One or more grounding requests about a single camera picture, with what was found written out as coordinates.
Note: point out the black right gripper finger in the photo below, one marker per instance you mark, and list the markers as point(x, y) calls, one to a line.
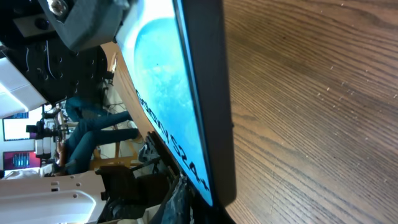
point(175, 208)

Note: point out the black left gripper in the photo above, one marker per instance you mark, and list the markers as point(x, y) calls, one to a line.
point(41, 39)

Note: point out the Samsung Galaxy smartphone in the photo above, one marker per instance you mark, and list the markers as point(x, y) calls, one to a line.
point(175, 53)

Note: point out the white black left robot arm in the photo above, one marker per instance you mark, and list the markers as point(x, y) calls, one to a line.
point(17, 94)

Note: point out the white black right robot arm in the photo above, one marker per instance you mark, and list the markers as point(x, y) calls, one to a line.
point(112, 193)

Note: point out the wooden chair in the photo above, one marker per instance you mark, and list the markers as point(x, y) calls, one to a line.
point(118, 154)

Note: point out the seated person in jeans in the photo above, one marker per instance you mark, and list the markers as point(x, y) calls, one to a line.
point(91, 131)

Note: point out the background monitor screens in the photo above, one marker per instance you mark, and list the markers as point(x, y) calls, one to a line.
point(13, 134)

